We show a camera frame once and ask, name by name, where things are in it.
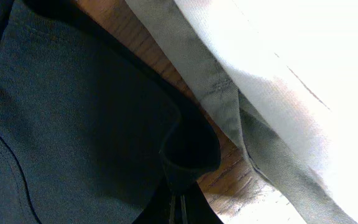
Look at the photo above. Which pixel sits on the white ribbed garment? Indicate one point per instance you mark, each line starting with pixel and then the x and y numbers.
pixel 295 64

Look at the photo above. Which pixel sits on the beige cloth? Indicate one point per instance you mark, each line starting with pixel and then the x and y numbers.
pixel 228 93

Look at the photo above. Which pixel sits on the black leggings with red waistband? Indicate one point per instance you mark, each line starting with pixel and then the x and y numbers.
pixel 88 132

